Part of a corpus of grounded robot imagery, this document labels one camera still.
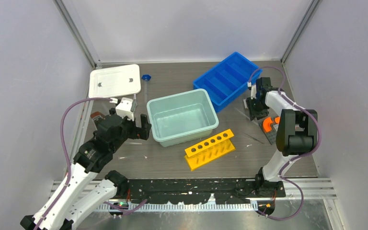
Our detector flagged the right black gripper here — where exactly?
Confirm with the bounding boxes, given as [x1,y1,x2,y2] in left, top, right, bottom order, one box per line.
[246,96,269,121]

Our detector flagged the white clay triangle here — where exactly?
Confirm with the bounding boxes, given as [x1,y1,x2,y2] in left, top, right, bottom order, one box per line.
[243,99,248,110]

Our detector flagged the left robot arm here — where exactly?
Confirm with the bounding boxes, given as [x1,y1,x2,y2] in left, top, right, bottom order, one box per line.
[20,108,151,230]

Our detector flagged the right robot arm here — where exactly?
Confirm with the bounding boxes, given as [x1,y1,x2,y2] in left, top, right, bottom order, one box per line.
[245,77,321,197]

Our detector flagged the orange and grey stand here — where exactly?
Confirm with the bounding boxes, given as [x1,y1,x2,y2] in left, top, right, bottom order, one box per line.
[258,116,280,145]

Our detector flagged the metal crucible tongs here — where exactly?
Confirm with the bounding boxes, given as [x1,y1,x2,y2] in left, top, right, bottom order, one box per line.
[132,94,138,111]

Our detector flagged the thin metal tweezers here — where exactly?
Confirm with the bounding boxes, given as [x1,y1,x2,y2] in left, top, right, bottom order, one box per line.
[243,133,264,144]

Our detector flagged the blue divided plastic bin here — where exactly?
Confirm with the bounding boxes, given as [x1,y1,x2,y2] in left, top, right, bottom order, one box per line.
[193,52,263,113]

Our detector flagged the light green plastic tub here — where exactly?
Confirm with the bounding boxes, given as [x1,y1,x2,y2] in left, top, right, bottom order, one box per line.
[147,89,219,147]

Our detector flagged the test tube with blue cap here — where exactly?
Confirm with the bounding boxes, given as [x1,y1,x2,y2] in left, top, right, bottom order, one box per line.
[141,74,151,103]

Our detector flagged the white tub lid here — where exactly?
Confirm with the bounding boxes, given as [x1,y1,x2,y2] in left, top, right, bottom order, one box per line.
[88,64,141,98]

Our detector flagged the yellow test tube rack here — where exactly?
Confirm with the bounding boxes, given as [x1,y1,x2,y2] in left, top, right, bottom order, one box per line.
[184,129,236,171]

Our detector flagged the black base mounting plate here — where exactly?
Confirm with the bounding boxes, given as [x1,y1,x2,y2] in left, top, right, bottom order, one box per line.
[116,178,286,205]

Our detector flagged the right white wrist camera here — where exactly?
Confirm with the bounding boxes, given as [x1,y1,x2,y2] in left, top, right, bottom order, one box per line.
[247,82,257,99]

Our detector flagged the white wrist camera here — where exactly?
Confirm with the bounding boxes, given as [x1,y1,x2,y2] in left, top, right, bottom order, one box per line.
[115,97,137,121]
[247,82,257,99]

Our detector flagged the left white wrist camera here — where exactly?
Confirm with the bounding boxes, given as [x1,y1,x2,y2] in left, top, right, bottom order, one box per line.
[115,97,137,121]

